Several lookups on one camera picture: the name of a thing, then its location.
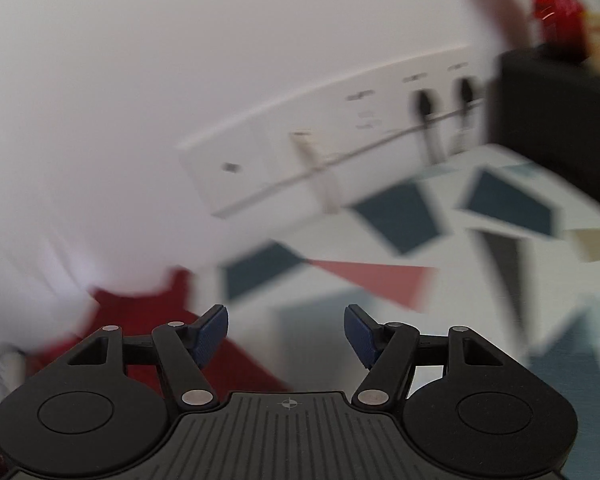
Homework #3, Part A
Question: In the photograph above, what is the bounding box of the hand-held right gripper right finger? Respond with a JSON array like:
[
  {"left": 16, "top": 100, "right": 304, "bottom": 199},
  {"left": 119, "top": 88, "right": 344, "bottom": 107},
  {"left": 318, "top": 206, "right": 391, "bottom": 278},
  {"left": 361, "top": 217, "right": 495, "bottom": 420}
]
[{"left": 344, "top": 303, "right": 508, "bottom": 408}]

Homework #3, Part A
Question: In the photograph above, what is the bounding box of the white plug cable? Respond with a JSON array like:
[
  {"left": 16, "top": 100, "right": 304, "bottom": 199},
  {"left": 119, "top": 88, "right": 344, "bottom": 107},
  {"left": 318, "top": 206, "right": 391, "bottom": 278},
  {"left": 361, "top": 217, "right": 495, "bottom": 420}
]
[{"left": 290, "top": 130, "right": 343, "bottom": 213}]

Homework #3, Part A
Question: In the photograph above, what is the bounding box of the black plug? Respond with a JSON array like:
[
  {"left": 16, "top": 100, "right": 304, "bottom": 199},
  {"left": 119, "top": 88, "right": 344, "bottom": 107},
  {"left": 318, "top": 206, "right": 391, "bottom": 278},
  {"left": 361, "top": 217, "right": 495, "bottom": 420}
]
[
  {"left": 411, "top": 87, "right": 443, "bottom": 163},
  {"left": 447, "top": 77, "right": 477, "bottom": 153}
]

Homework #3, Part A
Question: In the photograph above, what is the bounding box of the white wall socket panel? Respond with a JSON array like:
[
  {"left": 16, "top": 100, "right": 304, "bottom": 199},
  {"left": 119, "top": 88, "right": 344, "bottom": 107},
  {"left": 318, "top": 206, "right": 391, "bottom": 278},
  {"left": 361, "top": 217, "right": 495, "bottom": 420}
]
[{"left": 177, "top": 42, "right": 496, "bottom": 218}]

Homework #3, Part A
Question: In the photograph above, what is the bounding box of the red garment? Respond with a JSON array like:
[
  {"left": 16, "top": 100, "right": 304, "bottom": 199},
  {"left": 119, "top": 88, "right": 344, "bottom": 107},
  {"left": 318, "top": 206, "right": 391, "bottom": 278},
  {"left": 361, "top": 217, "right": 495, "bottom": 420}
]
[{"left": 30, "top": 268, "right": 291, "bottom": 393}]

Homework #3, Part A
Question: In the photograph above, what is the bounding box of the black cabinet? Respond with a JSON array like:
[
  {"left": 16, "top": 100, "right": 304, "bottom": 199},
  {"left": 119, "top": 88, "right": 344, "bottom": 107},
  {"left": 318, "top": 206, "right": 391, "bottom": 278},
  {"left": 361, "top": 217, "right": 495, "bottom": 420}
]
[{"left": 485, "top": 42, "right": 600, "bottom": 196}]

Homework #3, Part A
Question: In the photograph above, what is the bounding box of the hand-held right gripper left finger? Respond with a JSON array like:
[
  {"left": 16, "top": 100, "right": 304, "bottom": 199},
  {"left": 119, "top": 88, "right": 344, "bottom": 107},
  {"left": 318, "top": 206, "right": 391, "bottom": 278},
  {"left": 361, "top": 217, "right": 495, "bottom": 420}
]
[{"left": 66, "top": 304, "right": 229, "bottom": 408}]

